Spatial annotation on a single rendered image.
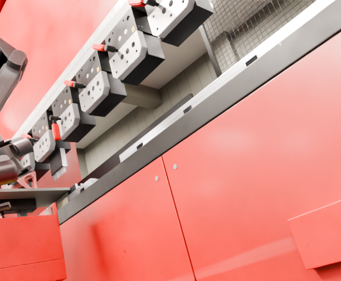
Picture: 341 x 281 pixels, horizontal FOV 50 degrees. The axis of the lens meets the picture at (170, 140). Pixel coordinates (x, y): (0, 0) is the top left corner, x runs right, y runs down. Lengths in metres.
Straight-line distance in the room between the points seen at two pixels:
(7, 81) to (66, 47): 0.36
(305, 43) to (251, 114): 0.13
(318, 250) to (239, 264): 0.15
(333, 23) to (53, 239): 0.72
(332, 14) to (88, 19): 0.92
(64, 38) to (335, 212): 1.19
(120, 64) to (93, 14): 0.27
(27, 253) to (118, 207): 0.22
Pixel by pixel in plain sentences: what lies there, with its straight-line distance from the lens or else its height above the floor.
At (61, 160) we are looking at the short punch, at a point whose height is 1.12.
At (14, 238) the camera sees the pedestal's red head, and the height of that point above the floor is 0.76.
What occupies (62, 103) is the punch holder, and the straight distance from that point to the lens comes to 1.41.
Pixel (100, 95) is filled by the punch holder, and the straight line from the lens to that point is 1.18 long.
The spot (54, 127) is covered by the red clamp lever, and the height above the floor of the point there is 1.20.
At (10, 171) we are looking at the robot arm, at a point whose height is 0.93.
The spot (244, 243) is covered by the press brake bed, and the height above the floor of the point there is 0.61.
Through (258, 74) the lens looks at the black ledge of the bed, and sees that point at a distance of 0.62.
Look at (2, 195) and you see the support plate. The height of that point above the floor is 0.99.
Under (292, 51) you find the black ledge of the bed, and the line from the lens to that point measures 0.60.
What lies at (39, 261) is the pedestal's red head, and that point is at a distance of 0.90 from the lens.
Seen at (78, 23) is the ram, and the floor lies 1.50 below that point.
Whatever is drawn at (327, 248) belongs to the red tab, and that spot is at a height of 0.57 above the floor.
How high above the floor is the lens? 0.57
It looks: 22 degrees up
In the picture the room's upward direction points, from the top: 16 degrees counter-clockwise
